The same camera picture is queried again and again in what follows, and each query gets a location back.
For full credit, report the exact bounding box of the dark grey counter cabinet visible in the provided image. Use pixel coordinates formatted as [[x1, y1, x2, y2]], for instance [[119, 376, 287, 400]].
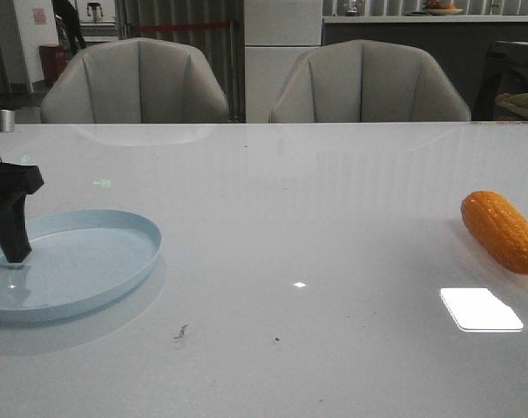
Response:
[[322, 15, 528, 115]]

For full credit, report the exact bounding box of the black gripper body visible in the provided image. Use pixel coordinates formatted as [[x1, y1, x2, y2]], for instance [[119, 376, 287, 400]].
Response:
[[0, 158, 44, 212]]

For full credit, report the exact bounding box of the person in dark clothes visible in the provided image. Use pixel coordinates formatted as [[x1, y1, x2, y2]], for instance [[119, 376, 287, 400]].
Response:
[[51, 0, 86, 56]]

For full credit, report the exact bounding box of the red barrier belt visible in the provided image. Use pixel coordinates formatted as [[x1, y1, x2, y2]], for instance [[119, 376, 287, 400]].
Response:
[[130, 21, 231, 32]]

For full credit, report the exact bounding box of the dark armchair at right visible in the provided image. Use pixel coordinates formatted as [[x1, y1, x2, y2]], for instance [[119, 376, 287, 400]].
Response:
[[472, 41, 528, 121]]

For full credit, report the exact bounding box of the white refrigerator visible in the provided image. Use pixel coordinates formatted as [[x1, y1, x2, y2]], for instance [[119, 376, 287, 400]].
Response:
[[244, 0, 323, 124]]

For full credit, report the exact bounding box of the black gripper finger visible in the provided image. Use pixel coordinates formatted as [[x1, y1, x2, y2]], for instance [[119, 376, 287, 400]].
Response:
[[0, 192, 31, 263]]

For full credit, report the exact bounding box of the left grey upholstered chair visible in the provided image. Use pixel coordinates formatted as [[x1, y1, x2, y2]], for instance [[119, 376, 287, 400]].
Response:
[[40, 37, 229, 124]]

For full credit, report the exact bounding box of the light blue round plate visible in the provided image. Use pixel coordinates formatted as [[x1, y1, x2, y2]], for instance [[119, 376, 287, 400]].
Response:
[[0, 209, 161, 323]]

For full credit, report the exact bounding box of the metal cart with robot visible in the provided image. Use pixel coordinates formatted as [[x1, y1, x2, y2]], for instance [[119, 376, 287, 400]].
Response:
[[75, 0, 118, 44]]

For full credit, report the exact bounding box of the right grey upholstered chair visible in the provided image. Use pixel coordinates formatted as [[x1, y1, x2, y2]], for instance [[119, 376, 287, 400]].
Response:
[[268, 40, 470, 124]]

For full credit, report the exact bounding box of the fruit bowl on counter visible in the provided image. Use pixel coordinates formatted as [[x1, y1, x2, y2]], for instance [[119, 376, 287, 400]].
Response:
[[423, 0, 463, 16]]

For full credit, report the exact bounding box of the grey upholstered chair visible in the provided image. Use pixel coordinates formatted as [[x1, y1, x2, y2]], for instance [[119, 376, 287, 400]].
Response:
[[40, 37, 229, 124], [268, 40, 470, 124]]

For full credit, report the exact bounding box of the pink wall notice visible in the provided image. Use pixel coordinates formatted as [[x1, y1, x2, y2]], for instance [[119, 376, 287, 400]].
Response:
[[32, 8, 46, 25]]

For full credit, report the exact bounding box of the orange toy corn cob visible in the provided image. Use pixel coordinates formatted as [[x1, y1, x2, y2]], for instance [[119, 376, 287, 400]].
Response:
[[460, 191, 528, 275]]

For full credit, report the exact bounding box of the red trash bin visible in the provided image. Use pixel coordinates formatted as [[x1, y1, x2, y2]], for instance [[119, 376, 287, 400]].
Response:
[[38, 44, 66, 86]]

